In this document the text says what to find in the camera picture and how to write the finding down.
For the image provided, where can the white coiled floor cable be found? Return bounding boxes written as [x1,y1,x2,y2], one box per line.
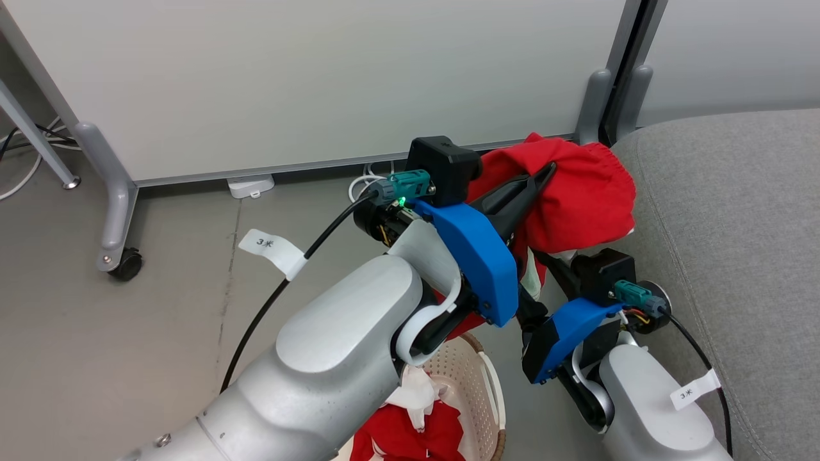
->
[348,163,388,204]

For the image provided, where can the grey metal table leg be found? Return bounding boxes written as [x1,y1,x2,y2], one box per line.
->
[0,80,81,190]

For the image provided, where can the white cable under table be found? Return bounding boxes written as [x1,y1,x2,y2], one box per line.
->
[0,118,81,202]

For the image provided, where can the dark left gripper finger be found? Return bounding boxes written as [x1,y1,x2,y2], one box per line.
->
[479,162,557,216]
[492,202,527,248]

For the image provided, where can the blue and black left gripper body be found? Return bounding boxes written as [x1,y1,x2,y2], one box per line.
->
[354,192,520,328]

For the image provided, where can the grey partition foot with caster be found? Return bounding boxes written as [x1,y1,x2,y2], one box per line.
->
[74,122,140,273]

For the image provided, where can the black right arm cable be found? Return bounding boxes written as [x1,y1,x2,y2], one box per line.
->
[660,307,734,457]

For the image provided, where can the black caster wheel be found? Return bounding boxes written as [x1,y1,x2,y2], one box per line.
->
[109,248,143,281]

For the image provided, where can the white power adapter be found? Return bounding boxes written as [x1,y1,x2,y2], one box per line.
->
[227,174,276,199]

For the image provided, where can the narrow white partition panel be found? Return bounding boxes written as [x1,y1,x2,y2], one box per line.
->
[637,0,820,127]

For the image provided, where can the grey fabric sofa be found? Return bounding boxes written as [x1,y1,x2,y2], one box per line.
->
[612,109,820,461]

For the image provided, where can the wide white partition panel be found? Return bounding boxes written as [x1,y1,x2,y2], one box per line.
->
[0,0,641,188]

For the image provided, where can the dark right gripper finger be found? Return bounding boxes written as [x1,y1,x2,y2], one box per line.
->
[534,252,582,303]
[516,287,550,332]

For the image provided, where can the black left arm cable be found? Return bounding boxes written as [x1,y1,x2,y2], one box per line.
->
[220,189,379,394]

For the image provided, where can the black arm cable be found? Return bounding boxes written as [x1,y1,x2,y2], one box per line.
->
[660,307,734,457]
[220,189,379,394]

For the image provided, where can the cream perforated laundry basket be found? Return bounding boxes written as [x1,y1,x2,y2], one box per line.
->
[333,332,507,461]

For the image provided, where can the black cable under table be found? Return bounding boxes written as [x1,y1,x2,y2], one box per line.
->
[0,124,78,161]

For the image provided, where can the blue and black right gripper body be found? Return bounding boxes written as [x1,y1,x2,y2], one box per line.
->
[521,298,623,385]

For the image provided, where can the red clothing garment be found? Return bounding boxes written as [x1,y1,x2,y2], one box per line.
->
[349,133,637,461]

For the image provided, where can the white paper cable label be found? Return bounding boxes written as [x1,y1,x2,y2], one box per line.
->
[238,229,307,281]
[669,369,722,411]

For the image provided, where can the teal cable connector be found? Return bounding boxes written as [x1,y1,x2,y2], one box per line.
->
[614,280,667,314]
[373,169,436,207]

